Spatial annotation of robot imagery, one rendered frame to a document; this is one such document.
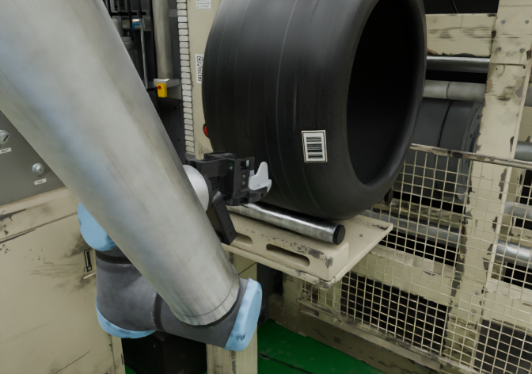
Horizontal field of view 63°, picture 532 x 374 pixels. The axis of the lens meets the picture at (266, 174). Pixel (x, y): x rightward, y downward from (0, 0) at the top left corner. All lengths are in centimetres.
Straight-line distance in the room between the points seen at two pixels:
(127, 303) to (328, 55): 49
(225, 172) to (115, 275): 24
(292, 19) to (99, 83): 54
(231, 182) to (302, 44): 26
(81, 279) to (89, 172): 107
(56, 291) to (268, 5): 94
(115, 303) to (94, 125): 38
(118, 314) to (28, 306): 70
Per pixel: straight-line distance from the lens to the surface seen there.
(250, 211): 105
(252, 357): 159
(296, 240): 100
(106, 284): 63
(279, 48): 77
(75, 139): 29
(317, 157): 77
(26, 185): 127
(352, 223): 125
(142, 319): 62
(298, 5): 79
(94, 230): 60
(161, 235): 38
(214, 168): 70
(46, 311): 136
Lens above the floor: 133
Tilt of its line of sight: 19 degrees down
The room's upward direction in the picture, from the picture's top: straight up
